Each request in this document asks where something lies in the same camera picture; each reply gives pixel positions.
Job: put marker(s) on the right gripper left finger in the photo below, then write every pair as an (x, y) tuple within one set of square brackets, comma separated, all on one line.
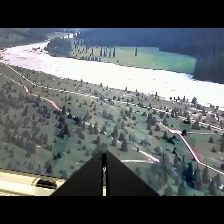
[(88, 180)]

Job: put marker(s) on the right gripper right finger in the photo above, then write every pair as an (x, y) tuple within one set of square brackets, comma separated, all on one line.
[(123, 180)]

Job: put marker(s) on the silver frame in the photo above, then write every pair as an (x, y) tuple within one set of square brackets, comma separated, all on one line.
[(16, 183)]

